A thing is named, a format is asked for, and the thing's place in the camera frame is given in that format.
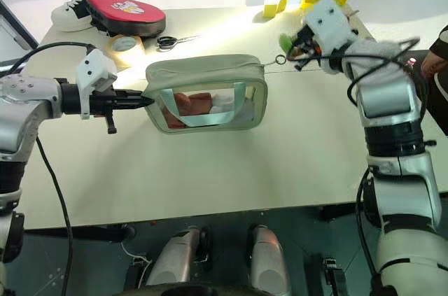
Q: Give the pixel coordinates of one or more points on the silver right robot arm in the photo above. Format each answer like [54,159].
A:
[402,170]

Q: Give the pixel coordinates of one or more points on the silver rounded robot leg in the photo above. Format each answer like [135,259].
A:
[175,261]
[267,261]

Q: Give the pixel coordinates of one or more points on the yellow and white block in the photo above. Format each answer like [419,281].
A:
[274,3]

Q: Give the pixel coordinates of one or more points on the red and black punch pad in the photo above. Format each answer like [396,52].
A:
[126,12]

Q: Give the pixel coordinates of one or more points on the person in dark clothes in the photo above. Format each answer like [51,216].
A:
[437,72]

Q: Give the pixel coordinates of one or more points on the white and black sneaker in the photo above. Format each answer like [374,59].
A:
[66,16]

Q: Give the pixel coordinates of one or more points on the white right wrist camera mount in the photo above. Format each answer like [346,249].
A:
[330,24]

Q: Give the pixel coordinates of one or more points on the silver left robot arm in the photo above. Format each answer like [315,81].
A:
[24,100]

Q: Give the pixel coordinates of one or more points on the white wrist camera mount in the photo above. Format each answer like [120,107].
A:
[94,68]
[330,24]

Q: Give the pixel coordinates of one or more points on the white item inside pouch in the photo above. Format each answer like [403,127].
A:
[224,101]

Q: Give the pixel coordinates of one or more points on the black table frame bar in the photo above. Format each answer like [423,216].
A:
[87,233]

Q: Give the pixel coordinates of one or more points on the green pouch with clear window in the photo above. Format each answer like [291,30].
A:
[206,72]

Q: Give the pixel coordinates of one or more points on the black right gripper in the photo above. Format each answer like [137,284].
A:
[309,45]

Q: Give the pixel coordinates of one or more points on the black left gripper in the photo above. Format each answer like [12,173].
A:
[103,101]

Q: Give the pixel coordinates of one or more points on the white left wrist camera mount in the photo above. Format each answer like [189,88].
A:
[94,68]

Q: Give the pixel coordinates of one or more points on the beige tape roll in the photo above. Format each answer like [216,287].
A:
[124,45]

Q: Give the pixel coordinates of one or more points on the red item inside pouch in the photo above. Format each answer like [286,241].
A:
[185,103]

